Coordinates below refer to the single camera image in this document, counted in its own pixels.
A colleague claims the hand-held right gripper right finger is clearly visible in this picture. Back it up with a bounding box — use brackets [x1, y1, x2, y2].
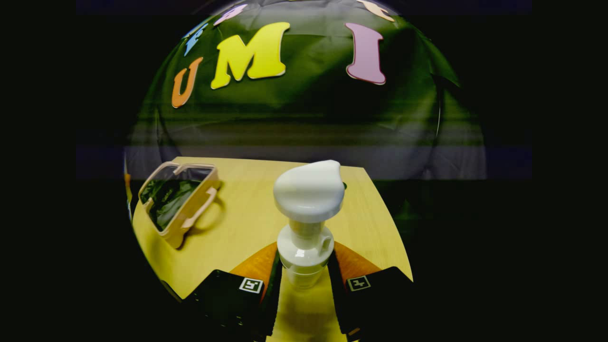
[327, 241, 414, 342]

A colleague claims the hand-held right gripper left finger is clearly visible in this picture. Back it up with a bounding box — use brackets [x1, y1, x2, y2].
[183, 241, 284, 342]

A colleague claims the white pump bottle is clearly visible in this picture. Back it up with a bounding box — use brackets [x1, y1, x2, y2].
[273, 160, 346, 291]

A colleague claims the beige suitcase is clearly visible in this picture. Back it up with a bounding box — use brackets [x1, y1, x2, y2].
[138, 161, 223, 250]

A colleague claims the black backdrop cloth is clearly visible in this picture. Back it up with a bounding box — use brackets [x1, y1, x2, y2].
[124, 0, 488, 238]

